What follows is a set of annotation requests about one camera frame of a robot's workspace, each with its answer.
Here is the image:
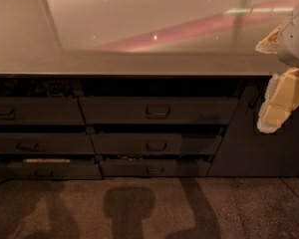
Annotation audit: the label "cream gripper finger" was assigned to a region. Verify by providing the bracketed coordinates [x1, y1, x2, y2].
[255, 26, 281, 55]
[257, 68, 299, 133]

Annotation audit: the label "grey drawer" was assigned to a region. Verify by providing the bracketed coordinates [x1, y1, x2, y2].
[0, 133, 95, 154]
[0, 159, 103, 180]
[100, 159, 210, 177]
[79, 97, 239, 124]
[0, 98, 84, 125]
[92, 133, 222, 155]

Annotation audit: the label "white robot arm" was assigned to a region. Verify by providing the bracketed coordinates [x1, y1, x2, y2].
[255, 3, 299, 133]

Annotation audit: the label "dark items in drawer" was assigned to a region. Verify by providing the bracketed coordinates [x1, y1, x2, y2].
[0, 79, 73, 98]

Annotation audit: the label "white item in drawer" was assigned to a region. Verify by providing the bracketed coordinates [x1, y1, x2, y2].
[23, 158, 71, 163]

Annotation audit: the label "grey cabinet door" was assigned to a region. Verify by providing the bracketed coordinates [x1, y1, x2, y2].
[208, 80, 299, 177]

